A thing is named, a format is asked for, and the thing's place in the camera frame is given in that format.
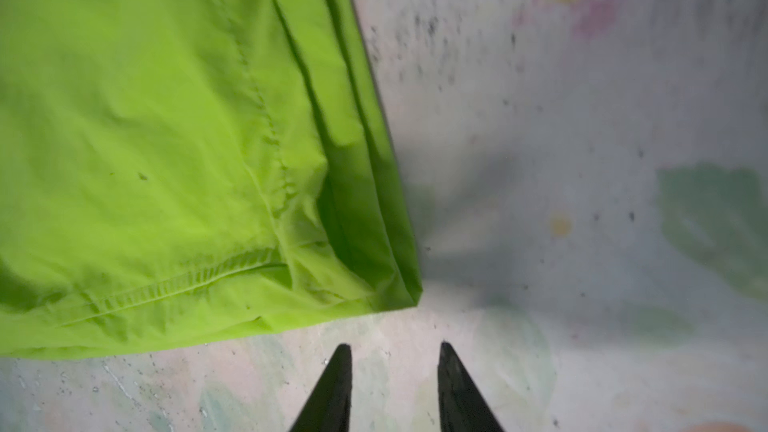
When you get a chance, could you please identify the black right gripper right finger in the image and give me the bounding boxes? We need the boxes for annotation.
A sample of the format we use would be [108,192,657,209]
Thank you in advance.
[437,341,503,432]

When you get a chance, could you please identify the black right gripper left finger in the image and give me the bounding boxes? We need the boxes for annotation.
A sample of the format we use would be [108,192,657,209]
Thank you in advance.
[290,343,352,432]

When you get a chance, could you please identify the neon green shorts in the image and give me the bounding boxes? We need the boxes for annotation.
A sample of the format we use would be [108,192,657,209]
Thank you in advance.
[1,0,422,360]

